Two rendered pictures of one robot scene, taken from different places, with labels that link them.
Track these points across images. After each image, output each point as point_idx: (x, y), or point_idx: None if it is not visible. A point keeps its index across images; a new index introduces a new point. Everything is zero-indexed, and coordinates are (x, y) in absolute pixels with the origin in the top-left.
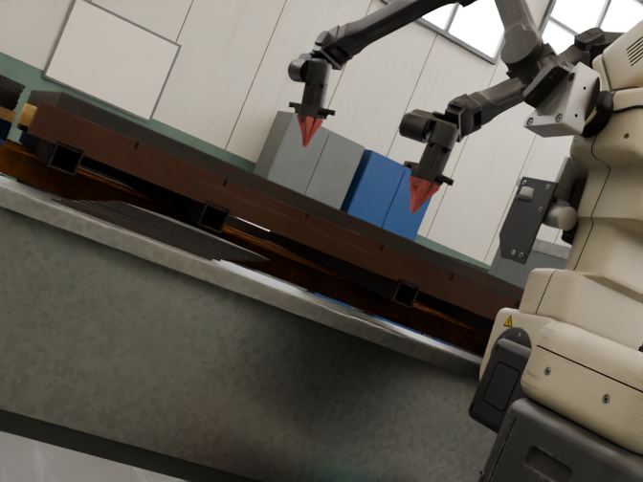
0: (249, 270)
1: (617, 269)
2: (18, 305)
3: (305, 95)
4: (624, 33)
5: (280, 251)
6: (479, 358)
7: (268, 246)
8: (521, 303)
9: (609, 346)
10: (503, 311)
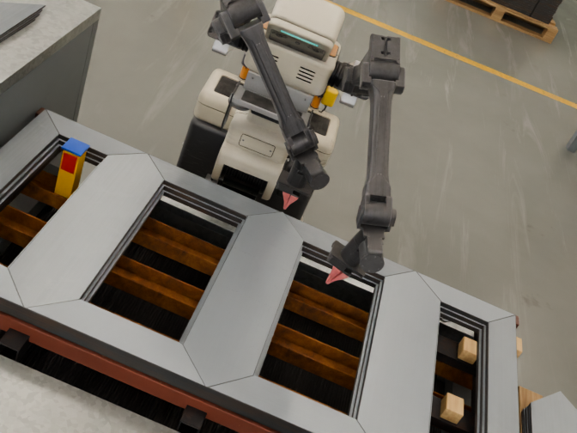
0: (363, 287)
1: None
2: None
3: None
4: (340, 26)
5: (291, 328)
6: (206, 215)
7: (302, 333)
8: (285, 160)
9: (337, 129)
10: (281, 171)
